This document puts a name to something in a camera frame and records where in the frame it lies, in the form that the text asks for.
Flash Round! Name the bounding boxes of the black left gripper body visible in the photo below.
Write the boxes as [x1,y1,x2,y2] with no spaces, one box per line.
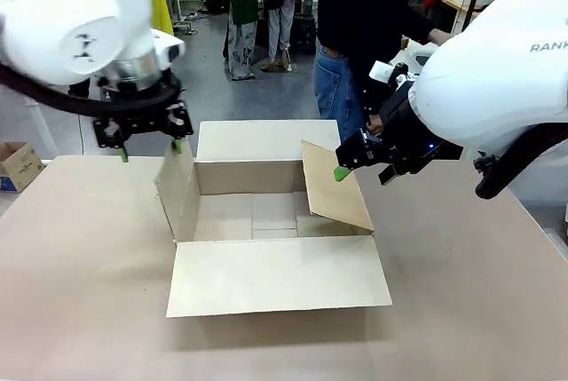
[91,103,194,148]

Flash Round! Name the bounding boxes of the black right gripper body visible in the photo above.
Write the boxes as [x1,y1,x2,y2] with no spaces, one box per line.
[367,83,463,176]

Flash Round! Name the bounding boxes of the large brown cardboard box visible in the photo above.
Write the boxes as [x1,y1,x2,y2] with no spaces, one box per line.
[154,119,394,319]

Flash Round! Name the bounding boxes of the person's right forearm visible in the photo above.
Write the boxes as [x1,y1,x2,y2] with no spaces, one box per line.
[361,81,391,119]

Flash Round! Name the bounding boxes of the person's left forearm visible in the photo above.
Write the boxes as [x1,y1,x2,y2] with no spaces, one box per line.
[398,12,438,44]

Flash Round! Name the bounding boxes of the small printed cardboard box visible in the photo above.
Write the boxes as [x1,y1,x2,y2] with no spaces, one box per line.
[0,140,45,194]

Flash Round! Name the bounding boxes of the person's right hand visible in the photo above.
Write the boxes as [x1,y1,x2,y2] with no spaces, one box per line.
[366,113,385,136]

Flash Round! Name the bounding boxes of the person's left hand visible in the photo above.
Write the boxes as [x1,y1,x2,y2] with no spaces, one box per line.
[428,28,454,47]

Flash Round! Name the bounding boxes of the person's blue jeans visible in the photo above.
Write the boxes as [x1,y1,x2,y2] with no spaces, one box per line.
[313,45,369,142]

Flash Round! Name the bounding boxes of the white desk with slanted leg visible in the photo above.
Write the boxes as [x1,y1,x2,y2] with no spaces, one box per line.
[24,96,59,158]

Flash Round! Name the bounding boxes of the black crate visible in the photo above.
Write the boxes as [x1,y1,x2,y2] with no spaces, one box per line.
[292,14,319,57]

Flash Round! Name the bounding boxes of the person's dark navy shirt torso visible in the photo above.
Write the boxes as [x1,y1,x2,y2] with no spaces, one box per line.
[317,0,438,115]

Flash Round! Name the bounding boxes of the wooden top table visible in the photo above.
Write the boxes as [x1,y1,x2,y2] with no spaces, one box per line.
[442,0,483,22]

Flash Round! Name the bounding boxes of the person in red green clothes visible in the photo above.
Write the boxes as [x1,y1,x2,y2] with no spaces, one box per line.
[221,0,264,82]

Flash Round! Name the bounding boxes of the person in grey clothes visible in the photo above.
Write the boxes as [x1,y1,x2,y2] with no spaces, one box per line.
[258,0,303,74]

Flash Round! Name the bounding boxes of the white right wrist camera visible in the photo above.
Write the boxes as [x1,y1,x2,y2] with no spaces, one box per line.
[369,60,421,89]

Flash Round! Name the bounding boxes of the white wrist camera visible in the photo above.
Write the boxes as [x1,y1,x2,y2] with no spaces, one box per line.
[150,29,186,67]
[369,60,421,89]

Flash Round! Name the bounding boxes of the left arm black cable sleeve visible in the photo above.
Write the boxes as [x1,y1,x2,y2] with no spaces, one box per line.
[0,63,184,119]

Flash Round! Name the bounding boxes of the arm black cable sleeve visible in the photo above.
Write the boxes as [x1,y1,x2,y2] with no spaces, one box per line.
[473,125,568,201]
[0,63,184,119]

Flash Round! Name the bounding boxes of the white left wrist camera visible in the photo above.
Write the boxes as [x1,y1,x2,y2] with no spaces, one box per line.
[150,29,186,67]

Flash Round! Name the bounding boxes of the right arm black cable sleeve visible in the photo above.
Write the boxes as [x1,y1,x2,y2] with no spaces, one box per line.
[473,125,568,201]

